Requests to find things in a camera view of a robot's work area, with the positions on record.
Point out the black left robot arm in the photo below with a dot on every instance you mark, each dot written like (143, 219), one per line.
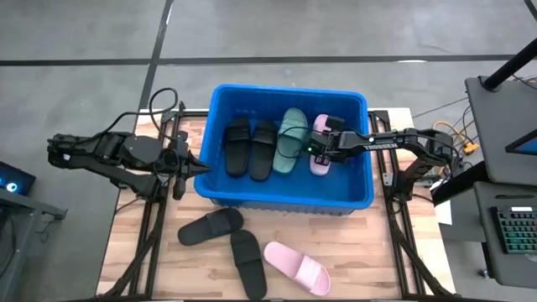
(105, 151)

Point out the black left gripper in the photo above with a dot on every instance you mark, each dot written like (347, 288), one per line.
(179, 186)

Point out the green slide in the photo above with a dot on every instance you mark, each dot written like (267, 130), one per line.
(291, 121)

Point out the large black slide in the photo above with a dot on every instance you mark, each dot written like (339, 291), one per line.
(263, 151)
(237, 147)

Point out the monitor with blue screen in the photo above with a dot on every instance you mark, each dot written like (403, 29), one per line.
(526, 144)

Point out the grey desk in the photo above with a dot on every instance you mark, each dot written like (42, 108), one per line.
(503, 268)

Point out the pink slide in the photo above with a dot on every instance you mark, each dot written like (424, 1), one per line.
(298, 268)
(319, 170)

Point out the white paper sheet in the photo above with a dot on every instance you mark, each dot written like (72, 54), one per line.
(442, 211)

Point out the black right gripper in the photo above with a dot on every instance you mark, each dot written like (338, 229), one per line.
(335, 144)

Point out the black pole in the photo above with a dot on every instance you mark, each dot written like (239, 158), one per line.
(509, 65)

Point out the grey cart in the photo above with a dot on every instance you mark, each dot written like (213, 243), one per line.
(25, 205)

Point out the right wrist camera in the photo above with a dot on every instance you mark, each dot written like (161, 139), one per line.
(335, 123)

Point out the black desk beam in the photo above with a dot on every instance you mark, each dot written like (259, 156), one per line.
(459, 184)

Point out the black table frame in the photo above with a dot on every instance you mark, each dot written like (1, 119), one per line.
(499, 126)

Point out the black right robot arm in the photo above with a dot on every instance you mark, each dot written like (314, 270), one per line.
(403, 142)

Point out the computer case with blue light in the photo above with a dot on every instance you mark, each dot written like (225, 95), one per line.
(17, 180)

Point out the small black slide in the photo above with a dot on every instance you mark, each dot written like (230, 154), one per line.
(210, 226)
(249, 264)

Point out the blue plastic bin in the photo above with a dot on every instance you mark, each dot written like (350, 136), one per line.
(293, 193)

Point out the black backlit keyboard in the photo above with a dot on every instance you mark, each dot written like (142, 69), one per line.
(518, 230)

